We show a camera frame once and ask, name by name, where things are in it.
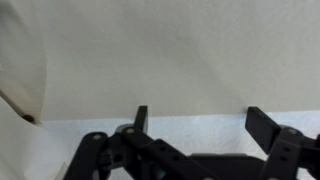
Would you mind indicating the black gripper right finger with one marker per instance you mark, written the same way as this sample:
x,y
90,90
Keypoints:
x,y
263,131

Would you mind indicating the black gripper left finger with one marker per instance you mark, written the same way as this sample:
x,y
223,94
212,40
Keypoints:
x,y
133,156

